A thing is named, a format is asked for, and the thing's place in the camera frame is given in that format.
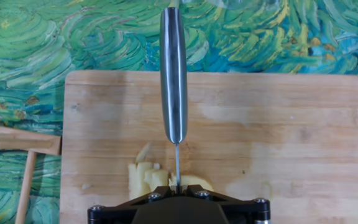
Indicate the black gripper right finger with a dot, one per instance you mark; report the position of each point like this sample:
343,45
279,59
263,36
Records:
244,213

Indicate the painted landscape tablecloth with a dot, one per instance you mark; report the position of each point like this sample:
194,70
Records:
42,46

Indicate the bamboo cutting board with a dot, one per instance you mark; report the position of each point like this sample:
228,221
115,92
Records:
275,130

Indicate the thin potato slice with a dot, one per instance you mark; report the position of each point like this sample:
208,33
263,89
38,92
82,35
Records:
143,153

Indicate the wooden peg rack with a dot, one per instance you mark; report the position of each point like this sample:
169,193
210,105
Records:
42,143

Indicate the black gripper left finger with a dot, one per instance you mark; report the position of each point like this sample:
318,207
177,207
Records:
110,215

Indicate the steel kitchen knife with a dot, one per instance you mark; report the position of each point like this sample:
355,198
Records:
173,77

